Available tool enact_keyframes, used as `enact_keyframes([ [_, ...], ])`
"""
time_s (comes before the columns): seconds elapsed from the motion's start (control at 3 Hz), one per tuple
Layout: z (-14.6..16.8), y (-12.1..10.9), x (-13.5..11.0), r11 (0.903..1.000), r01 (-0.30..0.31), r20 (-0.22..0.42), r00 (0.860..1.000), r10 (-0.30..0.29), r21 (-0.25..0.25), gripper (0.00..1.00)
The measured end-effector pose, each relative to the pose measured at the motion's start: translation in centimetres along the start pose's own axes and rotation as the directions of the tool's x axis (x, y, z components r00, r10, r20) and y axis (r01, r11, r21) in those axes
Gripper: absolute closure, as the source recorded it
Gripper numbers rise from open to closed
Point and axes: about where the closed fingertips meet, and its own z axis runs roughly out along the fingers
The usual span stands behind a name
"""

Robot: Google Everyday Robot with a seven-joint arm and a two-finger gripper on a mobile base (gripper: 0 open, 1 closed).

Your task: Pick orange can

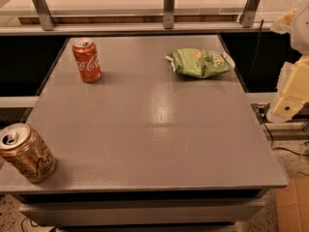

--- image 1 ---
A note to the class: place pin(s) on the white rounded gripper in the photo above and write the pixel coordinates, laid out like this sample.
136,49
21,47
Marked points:
301,29

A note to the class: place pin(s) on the red Coca-Cola can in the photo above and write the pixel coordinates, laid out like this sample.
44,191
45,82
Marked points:
86,56

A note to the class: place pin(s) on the orange-gold soda can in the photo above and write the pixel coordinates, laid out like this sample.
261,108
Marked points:
23,147

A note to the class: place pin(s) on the green chip bag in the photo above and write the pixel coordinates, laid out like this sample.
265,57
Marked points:
199,63

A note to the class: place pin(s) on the cardboard box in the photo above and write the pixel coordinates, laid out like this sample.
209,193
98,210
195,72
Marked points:
292,205

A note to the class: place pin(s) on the right metal bracket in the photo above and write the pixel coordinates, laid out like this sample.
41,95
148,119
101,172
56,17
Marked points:
246,20

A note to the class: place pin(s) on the metal bracket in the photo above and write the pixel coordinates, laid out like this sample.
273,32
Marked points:
168,13
246,20
45,18

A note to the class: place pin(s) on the middle metal bracket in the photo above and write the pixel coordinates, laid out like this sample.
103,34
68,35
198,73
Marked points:
168,13

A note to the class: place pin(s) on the left metal bracket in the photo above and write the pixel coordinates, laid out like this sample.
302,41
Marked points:
45,18

